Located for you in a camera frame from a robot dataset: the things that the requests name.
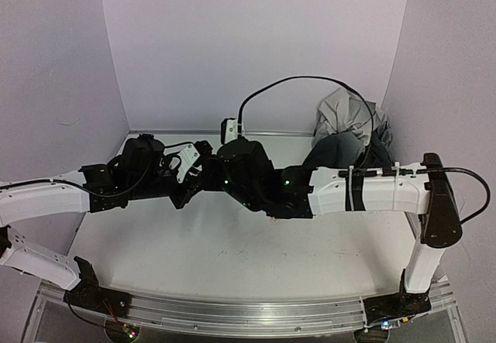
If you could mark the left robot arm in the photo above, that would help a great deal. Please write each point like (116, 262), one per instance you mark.
(37, 215)

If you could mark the grey crumpled cloth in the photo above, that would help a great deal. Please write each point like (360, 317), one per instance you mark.
(343, 111)

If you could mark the aluminium front rail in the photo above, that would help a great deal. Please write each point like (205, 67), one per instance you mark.
(246, 318)

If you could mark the dark sleeve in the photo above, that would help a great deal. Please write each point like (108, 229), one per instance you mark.
(337, 151)

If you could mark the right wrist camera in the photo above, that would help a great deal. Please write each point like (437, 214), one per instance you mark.
(231, 130)

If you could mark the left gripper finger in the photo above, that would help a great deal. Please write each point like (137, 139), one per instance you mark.
(204, 149)
(183, 193)

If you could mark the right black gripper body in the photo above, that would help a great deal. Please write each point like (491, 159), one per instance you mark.
(211, 172)

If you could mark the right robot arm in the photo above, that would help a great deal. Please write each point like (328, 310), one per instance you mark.
(419, 188)

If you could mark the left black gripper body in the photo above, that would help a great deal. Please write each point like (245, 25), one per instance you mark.
(150, 189)

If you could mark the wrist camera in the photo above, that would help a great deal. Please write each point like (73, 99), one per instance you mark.
(231, 130)
(182, 161)

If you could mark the mannequin hand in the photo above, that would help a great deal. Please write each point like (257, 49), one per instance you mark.
(274, 220)

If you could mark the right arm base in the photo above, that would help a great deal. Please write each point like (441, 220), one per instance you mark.
(395, 306)

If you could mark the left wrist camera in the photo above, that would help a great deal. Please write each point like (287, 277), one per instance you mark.
(182, 161)

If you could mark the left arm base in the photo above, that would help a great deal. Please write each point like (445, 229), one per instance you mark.
(88, 294)

